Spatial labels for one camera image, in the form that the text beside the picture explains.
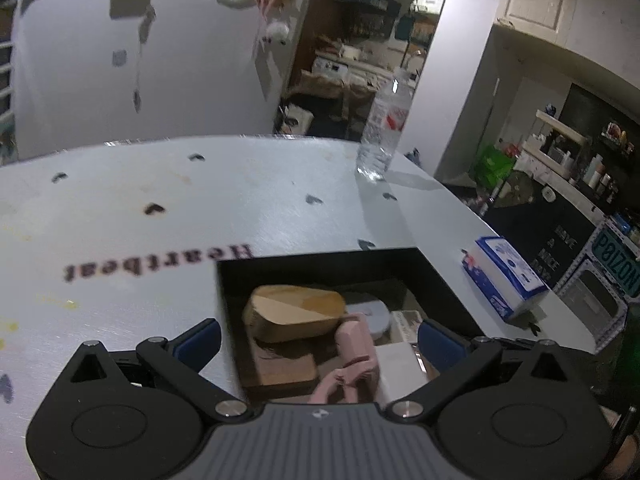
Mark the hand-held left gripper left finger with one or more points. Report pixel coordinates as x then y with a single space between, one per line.
199 342

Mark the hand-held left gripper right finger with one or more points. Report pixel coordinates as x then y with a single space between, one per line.
440 344

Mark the black box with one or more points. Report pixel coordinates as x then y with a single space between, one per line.
430 280

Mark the pink plastic toy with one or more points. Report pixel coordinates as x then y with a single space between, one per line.
356 347

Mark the rounded wooden block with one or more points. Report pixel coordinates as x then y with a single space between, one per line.
292 312

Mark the white small box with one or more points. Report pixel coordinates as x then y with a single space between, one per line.
400 370

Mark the flat wooden block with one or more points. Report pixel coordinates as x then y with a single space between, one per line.
280 367

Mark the blue and white tissue box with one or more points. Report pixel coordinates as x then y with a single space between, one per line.
505 275

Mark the black chalkboard sign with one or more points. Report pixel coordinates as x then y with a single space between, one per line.
560 245

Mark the green basket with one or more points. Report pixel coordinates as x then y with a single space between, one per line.
492 165

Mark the teal licence plate sign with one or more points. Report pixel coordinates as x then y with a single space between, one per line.
617 260

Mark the clear plastic water bottle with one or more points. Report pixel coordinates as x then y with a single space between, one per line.
386 120

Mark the white wall shelf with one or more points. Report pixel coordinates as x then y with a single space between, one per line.
557 145

